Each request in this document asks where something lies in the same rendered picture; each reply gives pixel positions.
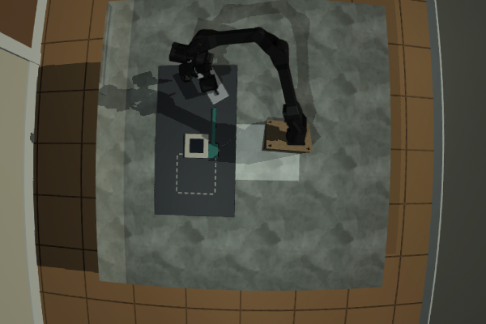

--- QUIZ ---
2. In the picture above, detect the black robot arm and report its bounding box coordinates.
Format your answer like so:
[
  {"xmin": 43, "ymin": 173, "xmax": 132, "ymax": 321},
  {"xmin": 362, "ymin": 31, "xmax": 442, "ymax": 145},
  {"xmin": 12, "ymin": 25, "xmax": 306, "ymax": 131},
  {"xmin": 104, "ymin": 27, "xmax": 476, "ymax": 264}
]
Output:
[{"xmin": 169, "ymin": 27, "xmax": 307, "ymax": 145}]

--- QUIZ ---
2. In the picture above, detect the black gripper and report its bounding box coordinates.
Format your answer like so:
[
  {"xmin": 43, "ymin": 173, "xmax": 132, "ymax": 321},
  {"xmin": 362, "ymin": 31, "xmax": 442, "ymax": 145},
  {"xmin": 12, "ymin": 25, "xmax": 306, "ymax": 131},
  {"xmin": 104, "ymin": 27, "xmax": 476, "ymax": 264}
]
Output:
[{"xmin": 194, "ymin": 64, "xmax": 218, "ymax": 93}]

